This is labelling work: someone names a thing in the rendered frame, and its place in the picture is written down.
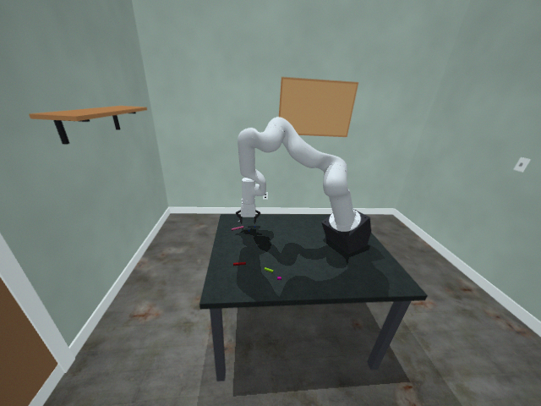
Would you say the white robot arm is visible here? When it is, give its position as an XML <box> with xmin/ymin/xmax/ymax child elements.
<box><xmin>238</xmin><ymin>117</ymin><xmax>361</xmax><ymax>232</ymax></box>

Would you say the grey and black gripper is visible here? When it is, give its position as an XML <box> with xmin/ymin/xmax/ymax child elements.
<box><xmin>236</xmin><ymin>202</ymin><xmax>260</xmax><ymax>223</ymax></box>

